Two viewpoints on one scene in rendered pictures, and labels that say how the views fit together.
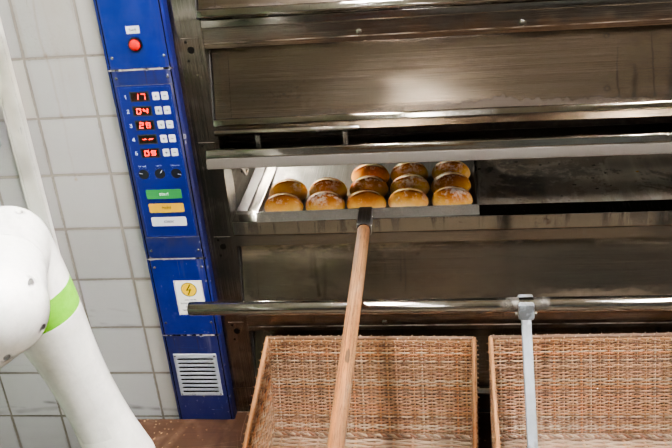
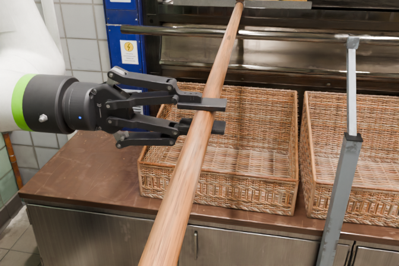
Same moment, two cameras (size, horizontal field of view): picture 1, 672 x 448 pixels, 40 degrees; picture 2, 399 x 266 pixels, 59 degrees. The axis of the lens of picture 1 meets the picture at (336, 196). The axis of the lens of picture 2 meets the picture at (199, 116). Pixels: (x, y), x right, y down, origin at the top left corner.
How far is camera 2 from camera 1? 0.97 m
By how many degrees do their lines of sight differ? 1
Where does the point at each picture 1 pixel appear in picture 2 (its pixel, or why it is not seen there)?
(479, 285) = (303, 57)
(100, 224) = (80, 0)
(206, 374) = not seen: hidden behind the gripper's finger
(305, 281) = (198, 48)
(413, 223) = (269, 12)
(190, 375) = not seen: hidden behind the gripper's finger
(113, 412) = (19, 5)
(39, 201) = not seen: outside the picture
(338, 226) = (222, 11)
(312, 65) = not seen: outside the picture
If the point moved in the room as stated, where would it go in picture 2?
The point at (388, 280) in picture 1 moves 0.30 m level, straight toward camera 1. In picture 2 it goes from (248, 50) to (252, 76)
